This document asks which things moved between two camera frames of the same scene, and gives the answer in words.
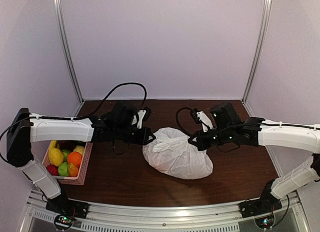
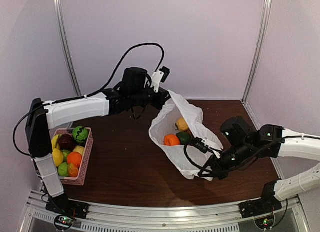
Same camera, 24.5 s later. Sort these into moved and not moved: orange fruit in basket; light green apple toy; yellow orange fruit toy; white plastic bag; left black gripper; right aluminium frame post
Moved: left black gripper; white plastic bag
Not moved: right aluminium frame post; orange fruit in basket; yellow orange fruit toy; light green apple toy
